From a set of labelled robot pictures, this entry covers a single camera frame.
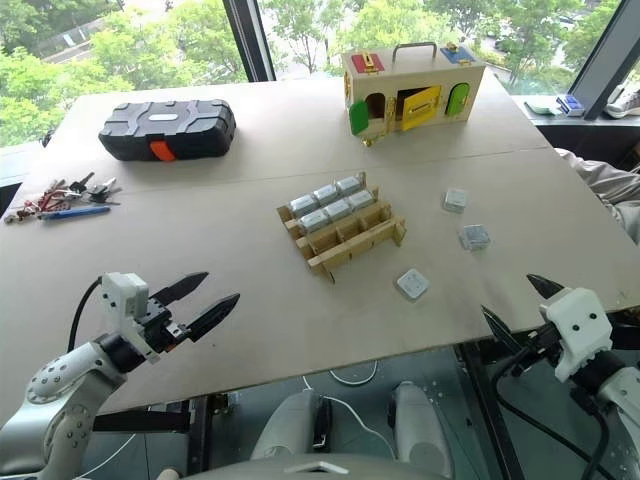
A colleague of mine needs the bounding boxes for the green white paper pack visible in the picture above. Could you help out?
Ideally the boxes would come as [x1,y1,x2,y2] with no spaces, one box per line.
[524,99,565,118]

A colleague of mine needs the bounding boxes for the white sneaker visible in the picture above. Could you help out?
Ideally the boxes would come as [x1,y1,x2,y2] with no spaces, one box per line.
[604,84,640,119]

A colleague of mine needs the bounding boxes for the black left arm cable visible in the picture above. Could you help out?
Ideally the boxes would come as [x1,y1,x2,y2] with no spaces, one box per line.
[67,278,104,354]

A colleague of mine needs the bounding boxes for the black table frame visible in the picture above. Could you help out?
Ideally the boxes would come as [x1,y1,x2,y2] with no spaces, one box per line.
[91,392,242,480]

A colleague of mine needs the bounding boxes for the grey robot torso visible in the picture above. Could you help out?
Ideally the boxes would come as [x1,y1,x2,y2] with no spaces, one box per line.
[183,451,452,480]

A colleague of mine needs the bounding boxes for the small blue box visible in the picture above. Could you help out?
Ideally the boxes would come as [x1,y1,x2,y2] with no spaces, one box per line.
[555,93,587,118]

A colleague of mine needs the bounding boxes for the grey left robot leg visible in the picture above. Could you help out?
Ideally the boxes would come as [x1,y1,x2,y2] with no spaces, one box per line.
[248,388,322,462]

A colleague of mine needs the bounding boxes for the white floor cable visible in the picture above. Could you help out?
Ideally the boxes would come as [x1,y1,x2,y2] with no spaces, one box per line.
[298,356,397,454]

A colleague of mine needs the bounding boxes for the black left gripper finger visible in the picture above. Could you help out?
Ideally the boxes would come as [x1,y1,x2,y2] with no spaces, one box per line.
[149,271,210,306]
[187,293,242,344]

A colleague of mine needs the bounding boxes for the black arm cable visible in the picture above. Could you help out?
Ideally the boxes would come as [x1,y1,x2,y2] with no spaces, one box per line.
[67,278,104,354]
[492,349,612,480]

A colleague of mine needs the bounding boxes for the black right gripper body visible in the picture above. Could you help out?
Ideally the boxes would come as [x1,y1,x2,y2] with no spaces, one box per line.
[509,321,565,374]

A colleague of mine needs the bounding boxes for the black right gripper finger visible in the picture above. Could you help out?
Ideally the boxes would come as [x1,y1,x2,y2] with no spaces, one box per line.
[480,305,527,358]
[526,273,567,303]

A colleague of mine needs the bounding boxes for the silver key bunch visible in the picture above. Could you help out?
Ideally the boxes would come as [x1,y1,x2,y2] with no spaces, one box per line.
[85,176,123,207]

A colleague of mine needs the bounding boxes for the wooden slotted organizer tray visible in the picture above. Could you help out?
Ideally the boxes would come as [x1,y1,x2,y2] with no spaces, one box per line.
[276,171,408,286]

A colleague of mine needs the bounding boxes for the blue pen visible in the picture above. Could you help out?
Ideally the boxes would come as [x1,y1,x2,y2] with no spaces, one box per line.
[40,205,112,222]

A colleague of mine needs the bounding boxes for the wooden lock box coloured doors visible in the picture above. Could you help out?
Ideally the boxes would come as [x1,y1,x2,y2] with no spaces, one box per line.
[341,42,485,147]

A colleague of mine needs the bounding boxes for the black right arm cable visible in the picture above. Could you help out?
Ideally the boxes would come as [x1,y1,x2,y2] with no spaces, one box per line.
[492,349,612,480]

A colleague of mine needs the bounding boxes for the dark slanted window frame post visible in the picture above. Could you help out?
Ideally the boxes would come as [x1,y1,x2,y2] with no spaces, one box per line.
[564,0,640,121]

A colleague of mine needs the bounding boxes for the grey right robot leg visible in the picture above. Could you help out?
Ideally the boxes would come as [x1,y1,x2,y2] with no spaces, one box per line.
[388,381,454,479]

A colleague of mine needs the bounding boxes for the black headed key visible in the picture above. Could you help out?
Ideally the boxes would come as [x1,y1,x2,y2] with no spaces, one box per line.
[68,171,96,194]

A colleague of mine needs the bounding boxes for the black tool case orange latch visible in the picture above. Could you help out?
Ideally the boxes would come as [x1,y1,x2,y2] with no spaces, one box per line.
[97,98,237,164]

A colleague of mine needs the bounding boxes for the person's beige sleeved arm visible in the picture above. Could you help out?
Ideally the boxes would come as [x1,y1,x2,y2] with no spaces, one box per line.
[553,147,640,247]

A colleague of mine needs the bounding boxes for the red tagged key bunch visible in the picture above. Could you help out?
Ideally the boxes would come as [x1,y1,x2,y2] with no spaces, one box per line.
[3,178,82,225]

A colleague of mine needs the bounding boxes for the grey robot leg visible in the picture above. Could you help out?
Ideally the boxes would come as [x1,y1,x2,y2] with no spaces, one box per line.
[248,388,322,462]
[388,381,454,479]

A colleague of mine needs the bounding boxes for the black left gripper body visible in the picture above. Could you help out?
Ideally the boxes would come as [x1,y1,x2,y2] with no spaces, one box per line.
[133,294,194,354]

